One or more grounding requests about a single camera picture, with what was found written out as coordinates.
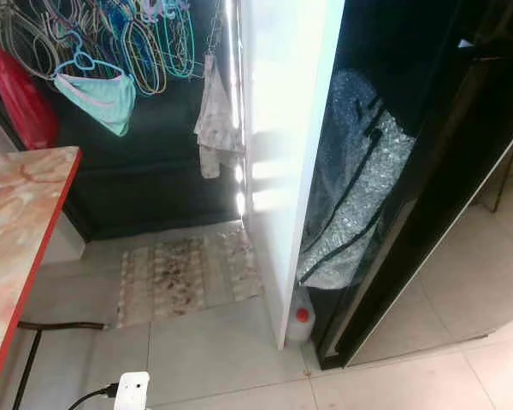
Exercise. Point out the dark metal-legged chair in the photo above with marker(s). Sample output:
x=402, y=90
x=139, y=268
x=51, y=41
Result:
x=500, y=183

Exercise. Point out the silver bubble insulated bag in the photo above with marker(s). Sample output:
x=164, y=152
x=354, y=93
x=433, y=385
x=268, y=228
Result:
x=355, y=196

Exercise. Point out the white door panel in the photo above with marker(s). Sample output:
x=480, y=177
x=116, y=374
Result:
x=286, y=128

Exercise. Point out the clear bottle with red cap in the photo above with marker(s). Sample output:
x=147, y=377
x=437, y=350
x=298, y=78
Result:
x=301, y=320

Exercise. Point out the white patterned hanging cloth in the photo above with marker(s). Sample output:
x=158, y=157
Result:
x=218, y=120

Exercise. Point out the beige patterned floor mat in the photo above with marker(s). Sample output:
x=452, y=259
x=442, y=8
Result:
x=188, y=273

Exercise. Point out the dark green cabinet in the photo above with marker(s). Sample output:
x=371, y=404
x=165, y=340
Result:
x=154, y=192

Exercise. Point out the mint green underwear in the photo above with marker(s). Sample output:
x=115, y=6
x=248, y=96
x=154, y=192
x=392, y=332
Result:
x=103, y=101

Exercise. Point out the blue plastic clothes hanger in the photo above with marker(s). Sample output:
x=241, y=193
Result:
x=84, y=61

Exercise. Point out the marble pattern red-edged table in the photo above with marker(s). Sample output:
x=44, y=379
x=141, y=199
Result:
x=17, y=222

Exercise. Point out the red hanging bag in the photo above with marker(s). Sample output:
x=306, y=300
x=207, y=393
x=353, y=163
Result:
x=21, y=102

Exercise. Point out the dark metal table frame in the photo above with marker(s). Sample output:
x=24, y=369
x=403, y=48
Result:
x=60, y=325

